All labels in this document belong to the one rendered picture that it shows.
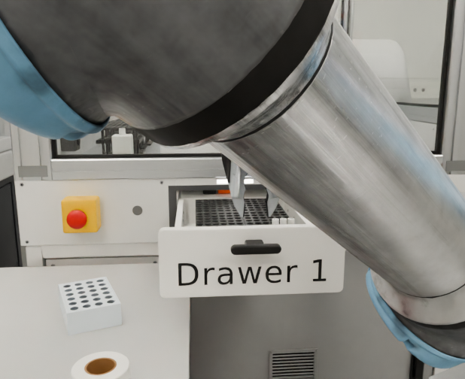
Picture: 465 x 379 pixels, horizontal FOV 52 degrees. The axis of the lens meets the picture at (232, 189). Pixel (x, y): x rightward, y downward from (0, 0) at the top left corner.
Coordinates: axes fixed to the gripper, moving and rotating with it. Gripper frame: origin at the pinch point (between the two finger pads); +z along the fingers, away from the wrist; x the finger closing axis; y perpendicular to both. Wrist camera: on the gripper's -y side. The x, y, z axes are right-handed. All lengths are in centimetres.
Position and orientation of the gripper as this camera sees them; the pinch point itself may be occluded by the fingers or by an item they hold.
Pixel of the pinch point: (255, 206)
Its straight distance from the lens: 70.7
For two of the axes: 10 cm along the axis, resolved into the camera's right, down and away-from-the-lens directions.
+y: 0.6, 2.1, -9.8
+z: 0.0, 9.8, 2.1
